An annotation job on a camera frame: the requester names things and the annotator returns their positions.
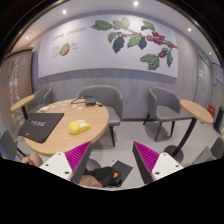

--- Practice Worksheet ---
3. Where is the person's hand lower left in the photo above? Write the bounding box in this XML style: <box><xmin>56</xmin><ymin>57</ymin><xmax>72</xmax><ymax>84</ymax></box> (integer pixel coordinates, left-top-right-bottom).
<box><xmin>22</xmin><ymin>153</ymin><xmax>43</xmax><ymax>167</ymax></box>

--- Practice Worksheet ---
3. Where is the black device with cable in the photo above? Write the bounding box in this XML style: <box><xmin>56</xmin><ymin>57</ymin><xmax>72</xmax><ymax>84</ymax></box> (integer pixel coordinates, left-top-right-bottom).
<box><xmin>71</xmin><ymin>96</ymin><xmax>102</xmax><ymax>107</ymax></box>

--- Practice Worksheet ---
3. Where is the small wooden table far left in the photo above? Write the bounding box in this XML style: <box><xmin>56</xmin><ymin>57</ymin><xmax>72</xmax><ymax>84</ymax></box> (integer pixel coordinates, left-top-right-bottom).
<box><xmin>10</xmin><ymin>94</ymin><xmax>35</xmax><ymax>119</ymax></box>

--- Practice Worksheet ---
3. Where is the black bag on floor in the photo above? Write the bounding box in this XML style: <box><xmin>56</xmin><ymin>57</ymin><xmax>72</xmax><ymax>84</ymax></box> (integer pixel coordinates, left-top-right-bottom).
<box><xmin>84</xmin><ymin>160</ymin><xmax>132</xmax><ymax>187</ymax></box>

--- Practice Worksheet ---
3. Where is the grey chair bottom right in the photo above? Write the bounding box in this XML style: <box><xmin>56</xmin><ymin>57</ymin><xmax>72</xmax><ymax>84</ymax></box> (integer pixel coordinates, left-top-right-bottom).
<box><xmin>192</xmin><ymin>137</ymin><xmax>224</xmax><ymax>165</ymax></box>

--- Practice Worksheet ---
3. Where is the grey armchair on left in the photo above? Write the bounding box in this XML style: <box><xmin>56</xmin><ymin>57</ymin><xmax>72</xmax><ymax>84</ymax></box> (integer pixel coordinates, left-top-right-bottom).
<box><xmin>28</xmin><ymin>88</ymin><xmax>53</xmax><ymax>113</ymax></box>

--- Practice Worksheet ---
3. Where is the small round side table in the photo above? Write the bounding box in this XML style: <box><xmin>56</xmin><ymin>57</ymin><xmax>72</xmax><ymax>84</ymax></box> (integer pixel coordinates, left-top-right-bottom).
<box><xmin>165</xmin><ymin>99</ymin><xmax>213</xmax><ymax>163</ymax></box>

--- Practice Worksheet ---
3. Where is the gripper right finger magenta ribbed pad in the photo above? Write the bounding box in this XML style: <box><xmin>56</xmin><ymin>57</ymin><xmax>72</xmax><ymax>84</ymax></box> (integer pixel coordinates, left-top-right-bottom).
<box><xmin>133</xmin><ymin>141</ymin><xmax>183</xmax><ymax>184</ymax></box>

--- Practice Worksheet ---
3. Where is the grey chair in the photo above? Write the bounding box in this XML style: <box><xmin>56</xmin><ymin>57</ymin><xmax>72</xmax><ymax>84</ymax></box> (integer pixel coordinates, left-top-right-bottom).
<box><xmin>192</xmin><ymin>137</ymin><xmax>224</xmax><ymax>165</ymax></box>
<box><xmin>0</xmin><ymin>130</ymin><xmax>26</xmax><ymax>160</ymax></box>

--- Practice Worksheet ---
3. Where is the coffee plant wall poster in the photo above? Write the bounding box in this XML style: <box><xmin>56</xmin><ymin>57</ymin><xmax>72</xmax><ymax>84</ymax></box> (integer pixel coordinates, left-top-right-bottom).
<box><xmin>38</xmin><ymin>14</ymin><xmax>178</xmax><ymax>78</ymax></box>

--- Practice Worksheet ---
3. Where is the grey chair bottom left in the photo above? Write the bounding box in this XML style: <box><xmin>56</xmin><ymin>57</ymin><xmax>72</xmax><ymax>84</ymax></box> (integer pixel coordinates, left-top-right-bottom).
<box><xmin>0</xmin><ymin>130</ymin><xmax>26</xmax><ymax>160</ymax></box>

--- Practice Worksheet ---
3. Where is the grey door on right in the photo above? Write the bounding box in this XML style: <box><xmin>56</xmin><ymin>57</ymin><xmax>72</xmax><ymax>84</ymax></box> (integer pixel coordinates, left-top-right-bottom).
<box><xmin>194</xmin><ymin>54</ymin><xmax>212</xmax><ymax>109</ymax></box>

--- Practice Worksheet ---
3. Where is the grey armchair on right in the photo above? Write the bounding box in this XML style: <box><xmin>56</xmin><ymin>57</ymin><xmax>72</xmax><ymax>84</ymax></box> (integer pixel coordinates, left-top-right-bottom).
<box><xmin>144</xmin><ymin>87</ymin><xmax>191</xmax><ymax>137</ymax></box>

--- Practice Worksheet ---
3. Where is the yellow computer mouse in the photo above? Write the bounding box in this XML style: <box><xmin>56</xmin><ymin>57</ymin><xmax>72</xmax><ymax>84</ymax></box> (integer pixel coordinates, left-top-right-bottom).
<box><xmin>68</xmin><ymin>120</ymin><xmax>90</xmax><ymax>135</ymax></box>

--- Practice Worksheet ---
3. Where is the grey armchair behind table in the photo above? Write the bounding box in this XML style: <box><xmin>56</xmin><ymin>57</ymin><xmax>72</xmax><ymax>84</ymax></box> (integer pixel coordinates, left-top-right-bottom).
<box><xmin>76</xmin><ymin>85</ymin><xmax>123</xmax><ymax>143</ymax></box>

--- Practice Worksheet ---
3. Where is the round wooden table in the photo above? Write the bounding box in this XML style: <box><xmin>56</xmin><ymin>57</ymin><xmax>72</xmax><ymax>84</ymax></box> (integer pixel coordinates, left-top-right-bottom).
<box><xmin>25</xmin><ymin>99</ymin><xmax>109</xmax><ymax>157</ymax></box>

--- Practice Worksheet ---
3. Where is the white card on table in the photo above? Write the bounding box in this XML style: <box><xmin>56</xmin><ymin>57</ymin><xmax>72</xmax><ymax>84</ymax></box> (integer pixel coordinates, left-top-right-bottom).
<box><xmin>40</xmin><ymin>106</ymin><xmax>49</xmax><ymax>112</ymax></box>

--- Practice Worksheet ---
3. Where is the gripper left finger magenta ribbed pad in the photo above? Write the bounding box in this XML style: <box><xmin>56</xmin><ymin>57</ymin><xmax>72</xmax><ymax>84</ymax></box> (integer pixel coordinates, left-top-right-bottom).
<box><xmin>40</xmin><ymin>142</ymin><xmax>92</xmax><ymax>184</ymax></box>

